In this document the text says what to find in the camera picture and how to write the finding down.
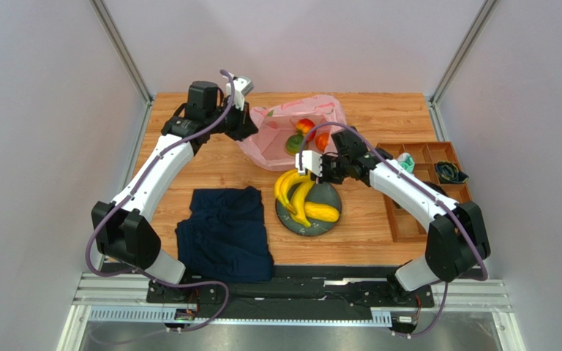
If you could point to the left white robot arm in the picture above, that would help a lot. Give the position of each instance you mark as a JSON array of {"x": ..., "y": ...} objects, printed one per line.
[{"x": 122, "y": 227}]

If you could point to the dark green rolled sock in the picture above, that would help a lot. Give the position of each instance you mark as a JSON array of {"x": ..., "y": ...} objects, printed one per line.
[{"x": 449, "y": 173}]

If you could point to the brown wooden compartment tray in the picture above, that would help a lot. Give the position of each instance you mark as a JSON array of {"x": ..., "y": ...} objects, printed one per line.
[{"x": 410, "y": 204}]

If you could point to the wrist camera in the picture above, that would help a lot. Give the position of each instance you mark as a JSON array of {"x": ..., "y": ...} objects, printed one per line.
[
  {"x": 309, "y": 161},
  {"x": 239, "y": 87}
]

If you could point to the yellow banana bunch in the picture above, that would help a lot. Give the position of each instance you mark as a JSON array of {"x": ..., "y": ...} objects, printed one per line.
[{"x": 291, "y": 190}]

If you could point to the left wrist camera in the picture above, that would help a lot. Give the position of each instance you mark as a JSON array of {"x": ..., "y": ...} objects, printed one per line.
[{"x": 239, "y": 87}]

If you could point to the orange fake fruit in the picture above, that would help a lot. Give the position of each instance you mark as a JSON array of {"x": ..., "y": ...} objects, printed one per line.
[{"x": 322, "y": 141}]

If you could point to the green fake mango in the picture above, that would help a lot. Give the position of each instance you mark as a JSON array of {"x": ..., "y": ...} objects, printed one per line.
[{"x": 293, "y": 144}]

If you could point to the pink plastic bag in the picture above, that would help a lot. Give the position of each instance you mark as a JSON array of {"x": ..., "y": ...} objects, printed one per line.
[{"x": 281, "y": 129}]

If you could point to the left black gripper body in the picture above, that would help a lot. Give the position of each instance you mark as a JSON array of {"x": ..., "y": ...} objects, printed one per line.
[{"x": 233, "y": 125}]

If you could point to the yellow fake starfruit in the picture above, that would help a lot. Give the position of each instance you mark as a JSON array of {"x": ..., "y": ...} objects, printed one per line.
[{"x": 321, "y": 212}]

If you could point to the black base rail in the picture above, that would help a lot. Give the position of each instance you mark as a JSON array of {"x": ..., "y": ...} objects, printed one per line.
[{"x": 298, "y": 293}]

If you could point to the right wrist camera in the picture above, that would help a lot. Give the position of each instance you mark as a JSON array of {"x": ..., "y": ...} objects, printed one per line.
[{"x": 309, "y": 161}]

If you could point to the dark blue-grey ceramic plate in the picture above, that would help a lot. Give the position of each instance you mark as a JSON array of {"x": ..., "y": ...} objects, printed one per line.
[{"x": 319, "y": 193}]

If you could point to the navy blue cloth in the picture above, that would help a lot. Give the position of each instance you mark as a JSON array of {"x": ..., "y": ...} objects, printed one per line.
[{"x": 225, "y": 237}]

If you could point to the red yellow fake apple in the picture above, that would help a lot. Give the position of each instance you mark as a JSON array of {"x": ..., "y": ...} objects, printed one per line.
[{"x": 304, "y": 126}]

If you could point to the teal white sock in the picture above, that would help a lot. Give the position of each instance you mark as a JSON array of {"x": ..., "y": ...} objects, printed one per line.
[{"x": 406, "y": 162}]

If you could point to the black rolled sock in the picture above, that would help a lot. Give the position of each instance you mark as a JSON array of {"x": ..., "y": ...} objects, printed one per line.
[{"x": 436, "y": 187}]

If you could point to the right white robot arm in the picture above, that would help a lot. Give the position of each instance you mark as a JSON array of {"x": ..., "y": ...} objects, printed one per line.
[{"x": 456, "y": 235}]

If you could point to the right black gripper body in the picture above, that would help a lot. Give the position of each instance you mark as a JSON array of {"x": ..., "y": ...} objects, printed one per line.
[{"x": 329, "y": 170}]

